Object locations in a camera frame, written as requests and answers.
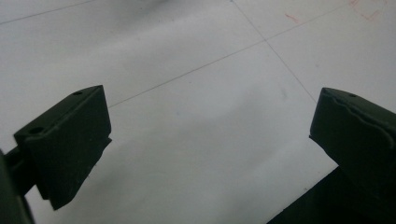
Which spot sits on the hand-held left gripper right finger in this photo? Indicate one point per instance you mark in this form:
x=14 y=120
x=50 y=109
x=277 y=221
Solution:
x=355 y=137

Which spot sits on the white table mat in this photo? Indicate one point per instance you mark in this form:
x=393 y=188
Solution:
x=202 y=109

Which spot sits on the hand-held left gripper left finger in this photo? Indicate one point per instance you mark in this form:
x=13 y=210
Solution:
x=68 y=140

